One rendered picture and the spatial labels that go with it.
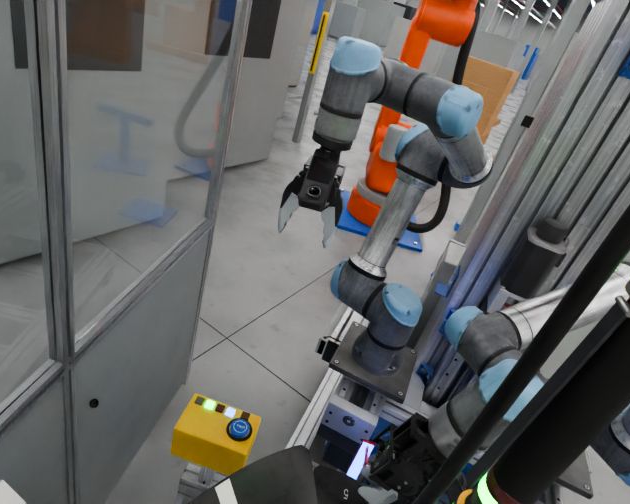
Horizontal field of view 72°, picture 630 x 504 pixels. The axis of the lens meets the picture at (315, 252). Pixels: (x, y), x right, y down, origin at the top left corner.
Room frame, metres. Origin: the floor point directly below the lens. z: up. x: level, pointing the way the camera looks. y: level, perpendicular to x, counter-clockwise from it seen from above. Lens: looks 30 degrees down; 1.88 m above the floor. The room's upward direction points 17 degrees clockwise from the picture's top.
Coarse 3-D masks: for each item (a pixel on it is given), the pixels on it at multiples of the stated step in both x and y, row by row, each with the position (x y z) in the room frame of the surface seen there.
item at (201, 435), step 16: (192, 400) 0.62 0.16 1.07; (192, 416) 0.58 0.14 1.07; (208, 416) 0.60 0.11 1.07; (224, 416) 0.61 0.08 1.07; (240, 416) 0.62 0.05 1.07; (256, 416) 0.63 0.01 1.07; (176, 432) 0.55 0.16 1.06; (192, 432) 0.55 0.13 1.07; (208, 432) 0.56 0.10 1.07; (224, 432) 0.57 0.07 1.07; (256, 432) 0.61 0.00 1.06; (176, 448) 0.54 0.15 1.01; (192, 448) 0.54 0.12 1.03; (208, 448) 0.54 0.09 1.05; (224, 448) 0.54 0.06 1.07; (240, 448) 0.55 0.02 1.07; (208, 464) 0.54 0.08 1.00; (224, 464) 0.54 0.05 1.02; (240, 464) 0.54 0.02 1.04
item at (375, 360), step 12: (360, 336) 0.98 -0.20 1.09; (372, 336) 0.94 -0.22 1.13; (360, 348) 0.95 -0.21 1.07; (372, 348) 0.93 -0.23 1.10; (384, 348) 0.92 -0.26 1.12; (396, 348) 0.93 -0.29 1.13; (360, 360) 0.92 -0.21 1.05; (372, 360) 0.91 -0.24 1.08; (384, 360) 0.91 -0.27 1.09; (396, 360) 0.93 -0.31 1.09; (372, 372) 0.90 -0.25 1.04; (384, 372) 0.91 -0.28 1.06; (396, 372) 0.93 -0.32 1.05
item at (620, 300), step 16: (624, 304) 0.21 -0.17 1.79; (608, 320) 0.22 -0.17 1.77; (592, 336) 0.22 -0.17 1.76; (608, 336) 0.21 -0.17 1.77; (576, 352) 0.22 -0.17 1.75; (592, 352) 0.21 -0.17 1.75; (560, 368) 0.22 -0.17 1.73; (576, 368) 0.21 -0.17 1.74; (544, 384) 0.22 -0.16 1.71; (560, 384) 0.21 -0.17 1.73; (544, 400) 0.21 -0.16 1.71; (528, 416) 0.21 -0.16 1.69; (512, 432) 0.21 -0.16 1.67; (496, 448) 0.21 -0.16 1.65; (480, 464) 0.22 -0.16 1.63
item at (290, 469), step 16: (288, 448) 0.33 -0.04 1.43; (304, 448) 0.34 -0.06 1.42; (256, 464) 0.29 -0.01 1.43; (272, 464) 0.30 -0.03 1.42; (288, 464) 0.31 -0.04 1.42; (304, 464) 0.32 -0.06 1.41; (224, 480) 0.27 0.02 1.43; (240, 480) 0.27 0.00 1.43; (256, 480) 0.28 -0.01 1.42; (272, 480) 0.29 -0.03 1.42; (288, 480) 0.30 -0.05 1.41; (304, 480) 0.31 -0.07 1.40; (208, 496) 0.25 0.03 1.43; (240, 496) 0.26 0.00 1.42; (256, 496) 0.27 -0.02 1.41; (272, 496) 0.28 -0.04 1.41; (288, 496) 0.29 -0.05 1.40; (304, 496) 0.30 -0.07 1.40
